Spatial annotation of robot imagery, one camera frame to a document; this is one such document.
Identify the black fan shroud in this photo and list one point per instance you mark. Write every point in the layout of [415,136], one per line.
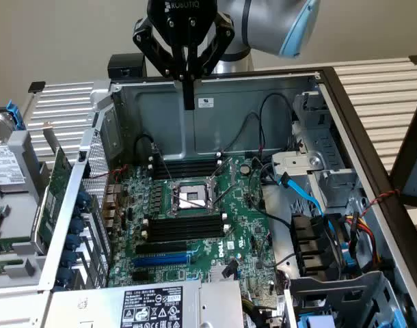
[307,239]

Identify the blue expansion slot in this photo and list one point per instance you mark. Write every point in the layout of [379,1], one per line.
[160,261]

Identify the graphics card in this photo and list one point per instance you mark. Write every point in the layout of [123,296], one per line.
[54,191]

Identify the blue plastic drive tray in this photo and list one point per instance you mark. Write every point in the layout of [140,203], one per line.
[316,323]

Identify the green motherboard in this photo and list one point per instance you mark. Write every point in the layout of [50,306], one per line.
[242,205]

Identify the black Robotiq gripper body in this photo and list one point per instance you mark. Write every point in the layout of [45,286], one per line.
[181,20]

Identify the silver locking lever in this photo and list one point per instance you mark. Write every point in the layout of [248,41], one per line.
[189,201]
[162,164]

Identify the green RAM stick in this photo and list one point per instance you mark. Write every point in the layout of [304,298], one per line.
[10,246]
[7,267]

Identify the white sticker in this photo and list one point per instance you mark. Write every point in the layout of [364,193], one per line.
[204,102]

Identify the silver chipset heatsink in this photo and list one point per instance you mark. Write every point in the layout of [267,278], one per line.
[215,273]

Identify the grey drive bracket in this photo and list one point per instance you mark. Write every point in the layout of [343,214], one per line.
[290,162]

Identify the coin battery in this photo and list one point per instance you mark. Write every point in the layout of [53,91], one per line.
[245,169]

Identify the dark blue card clip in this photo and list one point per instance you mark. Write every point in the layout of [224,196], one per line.
[82,200]
[72,241]
[78,224]
[64,275]
[68,258]

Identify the black box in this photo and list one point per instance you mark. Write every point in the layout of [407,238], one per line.
[126,66]

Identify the short black expansion slot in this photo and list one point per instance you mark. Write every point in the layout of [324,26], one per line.
[140,277]

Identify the silver hard disk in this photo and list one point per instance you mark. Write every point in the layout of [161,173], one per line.
[0,160]

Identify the open PC case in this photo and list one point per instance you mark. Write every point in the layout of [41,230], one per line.
[160,116]

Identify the dark framed panel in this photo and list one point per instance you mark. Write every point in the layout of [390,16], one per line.
[400,153]

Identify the CPU socket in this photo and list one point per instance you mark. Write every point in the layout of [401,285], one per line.
[188,198]

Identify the black plug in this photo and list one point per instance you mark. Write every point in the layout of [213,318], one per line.
[229,268]

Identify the grey power supply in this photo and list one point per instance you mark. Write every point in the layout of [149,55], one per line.
[92,307]

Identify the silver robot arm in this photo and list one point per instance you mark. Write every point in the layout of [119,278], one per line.
[263,27]

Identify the long black expansion slot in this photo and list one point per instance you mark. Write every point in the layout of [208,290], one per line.
[160,248]

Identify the large metal port block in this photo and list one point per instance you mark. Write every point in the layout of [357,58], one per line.
[112,205]
[114,191]

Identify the metal disk bay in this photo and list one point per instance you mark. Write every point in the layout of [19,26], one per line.
[348,297]
[328,143]

